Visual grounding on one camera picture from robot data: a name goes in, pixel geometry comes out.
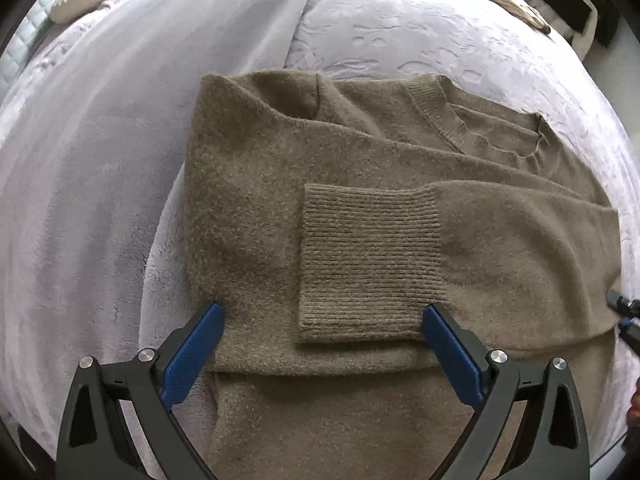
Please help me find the black and white bag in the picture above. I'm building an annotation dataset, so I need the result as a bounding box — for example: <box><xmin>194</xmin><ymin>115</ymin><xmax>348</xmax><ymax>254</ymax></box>
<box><xmin>532</xmin><ymin>0</ymin><xmax>621</xmax><ymax>61</ymax></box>

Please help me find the smooth pale lavender duvet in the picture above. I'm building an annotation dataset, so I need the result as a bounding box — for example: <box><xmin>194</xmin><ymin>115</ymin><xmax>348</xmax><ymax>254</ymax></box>
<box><xmin>0</xmin><ymin>0</ymin><xmax>328</xmax><ymax>436</ymax></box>

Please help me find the embossed lavender fleece blanket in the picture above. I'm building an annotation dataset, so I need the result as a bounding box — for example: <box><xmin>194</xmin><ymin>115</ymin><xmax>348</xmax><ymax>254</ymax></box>
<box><xmin>137</xmin><ymin>0</ymin><xmax>640</xmax><ymax>480</ymax></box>

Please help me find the olive brown knit sweater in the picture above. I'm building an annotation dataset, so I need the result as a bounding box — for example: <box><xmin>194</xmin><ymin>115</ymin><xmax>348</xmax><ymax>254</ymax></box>
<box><xmin>182</xmin><ymin>72</ymin><xmax>623</xmax><ymax>480</ymax></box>

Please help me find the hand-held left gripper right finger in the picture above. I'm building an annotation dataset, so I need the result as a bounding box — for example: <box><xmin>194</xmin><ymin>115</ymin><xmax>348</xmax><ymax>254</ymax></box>
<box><xmin>421</xmin><ymin>302</ymin><xmax>591</xmax><ymax>480</ymax></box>

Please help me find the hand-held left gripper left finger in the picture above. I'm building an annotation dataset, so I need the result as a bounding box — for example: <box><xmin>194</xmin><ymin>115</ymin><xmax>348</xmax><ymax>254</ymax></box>
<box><xmin>56</xmin><ymin>301</ymin><xmax>226</xmax><ymax>480</ymax></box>

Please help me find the floral bed sheet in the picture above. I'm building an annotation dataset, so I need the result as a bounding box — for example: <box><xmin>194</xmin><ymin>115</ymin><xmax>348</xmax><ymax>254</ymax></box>
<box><xmin>5</xmin><ymin>2</ymin><xmax>121</xmax><ymax>106</ymax></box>

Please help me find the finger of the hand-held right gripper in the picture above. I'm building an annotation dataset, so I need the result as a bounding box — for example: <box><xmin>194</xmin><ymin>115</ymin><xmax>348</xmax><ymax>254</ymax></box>
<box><xmin>618</xmin><ymin>317</ymin><xmax>640</xmax><ymax>359</ymax></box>
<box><xmin>606</xmin><ymin>287</ymin><xmax>640</xmax><ymax>319</ymax></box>

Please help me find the quilted grey headboard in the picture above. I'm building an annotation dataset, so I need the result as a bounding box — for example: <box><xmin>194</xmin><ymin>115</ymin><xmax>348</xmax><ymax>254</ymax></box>
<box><xmin>0</xmin><ymin>7</ymin><xmax>56</xmax><ymax>93</ymax></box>

